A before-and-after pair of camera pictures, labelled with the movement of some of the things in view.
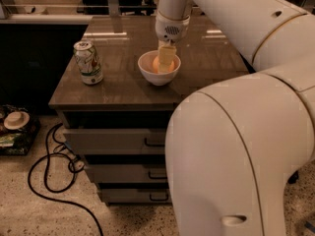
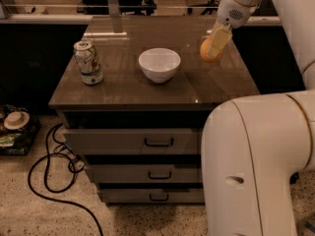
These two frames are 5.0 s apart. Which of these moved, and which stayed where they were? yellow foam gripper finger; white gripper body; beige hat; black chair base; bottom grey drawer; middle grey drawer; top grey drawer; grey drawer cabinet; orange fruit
Moved: orange fruit; yellow foam gripper finger; white gripper body
Stayed: grey drawer cabinet; top grey drawer; black chair base; bottom grey drawer; beige hat; middle grey drawer
